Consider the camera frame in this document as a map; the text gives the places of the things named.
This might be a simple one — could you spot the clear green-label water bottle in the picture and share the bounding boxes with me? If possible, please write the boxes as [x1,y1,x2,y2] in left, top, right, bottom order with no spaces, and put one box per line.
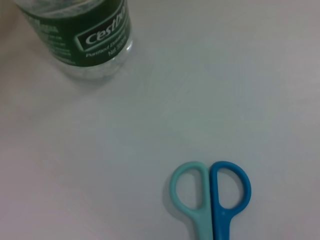
[14,0,135,81]

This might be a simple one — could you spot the blue cyan scissors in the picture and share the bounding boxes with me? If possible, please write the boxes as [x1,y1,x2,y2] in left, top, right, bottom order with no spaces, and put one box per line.
[170,160,252,240]

